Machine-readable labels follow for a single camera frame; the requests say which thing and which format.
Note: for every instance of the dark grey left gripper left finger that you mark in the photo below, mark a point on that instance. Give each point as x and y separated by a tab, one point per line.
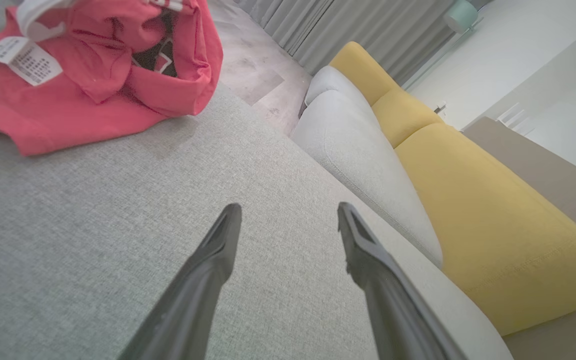
193	300

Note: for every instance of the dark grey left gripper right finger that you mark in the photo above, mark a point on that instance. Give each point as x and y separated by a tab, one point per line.
388	300

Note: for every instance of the red lettered basketball jersey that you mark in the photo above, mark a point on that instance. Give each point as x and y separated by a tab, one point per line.
93	75

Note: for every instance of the wide yellow sofa back cushion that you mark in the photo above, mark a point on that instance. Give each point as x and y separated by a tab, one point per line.
493	215

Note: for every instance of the long grey sofa seat cushion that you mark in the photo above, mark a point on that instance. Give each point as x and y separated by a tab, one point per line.
363	160

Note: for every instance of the narrow yellow sofa back cushion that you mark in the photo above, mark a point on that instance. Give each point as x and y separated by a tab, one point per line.
403	115

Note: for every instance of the beige partition panel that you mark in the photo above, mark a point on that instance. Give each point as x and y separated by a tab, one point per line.
558	175

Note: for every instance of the short grey sofa seat cushion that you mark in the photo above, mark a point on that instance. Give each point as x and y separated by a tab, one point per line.
333	80

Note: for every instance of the yellow sofa end back cushion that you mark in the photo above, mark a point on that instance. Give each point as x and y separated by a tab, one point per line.
363	67

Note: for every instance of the grey pleated curtain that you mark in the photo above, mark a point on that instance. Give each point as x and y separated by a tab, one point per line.
343	25

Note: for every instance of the mint green round fixture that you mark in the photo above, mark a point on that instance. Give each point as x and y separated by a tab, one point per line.
460	15

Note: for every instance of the white wall socket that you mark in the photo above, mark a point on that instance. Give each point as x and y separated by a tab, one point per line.
440	108

